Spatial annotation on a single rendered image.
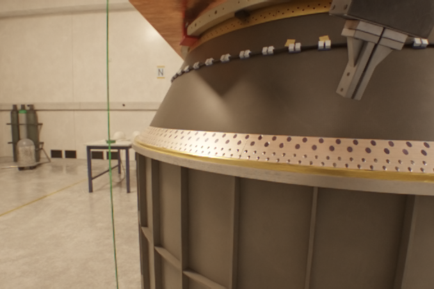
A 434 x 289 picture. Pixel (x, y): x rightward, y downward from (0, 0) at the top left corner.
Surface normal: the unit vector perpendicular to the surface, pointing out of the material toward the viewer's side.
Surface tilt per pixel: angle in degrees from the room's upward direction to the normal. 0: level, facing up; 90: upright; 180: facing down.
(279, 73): 62
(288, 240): 90
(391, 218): 90
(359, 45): 113
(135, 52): 90
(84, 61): 90
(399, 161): 43
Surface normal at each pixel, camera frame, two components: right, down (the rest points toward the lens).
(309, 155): -0.27, -0.66
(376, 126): -0.24, -0.38
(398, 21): 0.07, 0.49
